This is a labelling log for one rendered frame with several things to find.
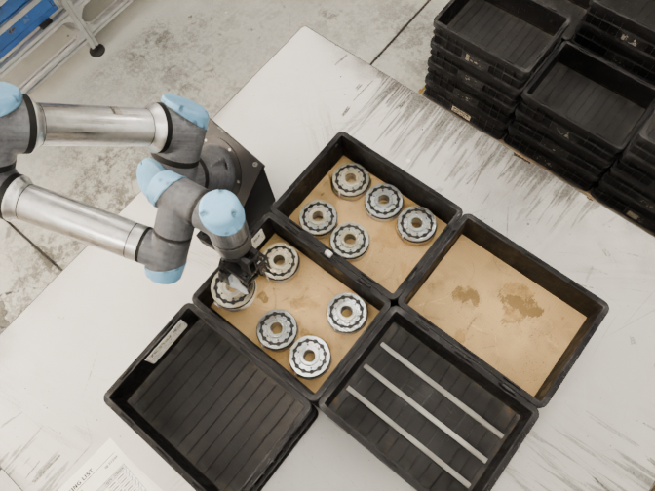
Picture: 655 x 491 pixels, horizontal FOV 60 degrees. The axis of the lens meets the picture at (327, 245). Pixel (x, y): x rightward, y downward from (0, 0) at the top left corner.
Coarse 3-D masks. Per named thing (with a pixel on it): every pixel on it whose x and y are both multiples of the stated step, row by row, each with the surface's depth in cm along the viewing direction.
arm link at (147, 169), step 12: (156, 156) 135; (144, 168) 136; (156, 168) 133; (168, 168) 135; (180, 168) 135; (192, 168) 138; (144, 180) 138; (192, 180) 140; (204, 180) 144; (144, 192) 139
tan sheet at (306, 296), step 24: (312, 264) 149; (264, 288) 148; (288, 288) 147; (312, 288) 147; (336, 288) 146; (240, 312) 146; (264, 312) 146; (312, 312) 145; (336, 336) 142; (288, 360) 141; (336, 360) 140; (312, 384) 138
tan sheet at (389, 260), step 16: (320, 192) 157; (336, 208) 155; (352, 208) 154; (368, 224) 152; (384, 224) 152; (416, 224) 151; (320, 240) 152; (352, 240) 151; (384, 240) 150; (400, 240) 150; (432, 240) 149; (368, 256) 149; (384, 256) 149; (400, 256) 148; (416, 256) 148; (368, 272) 147; (384, 272) 147; (400, 272) 147
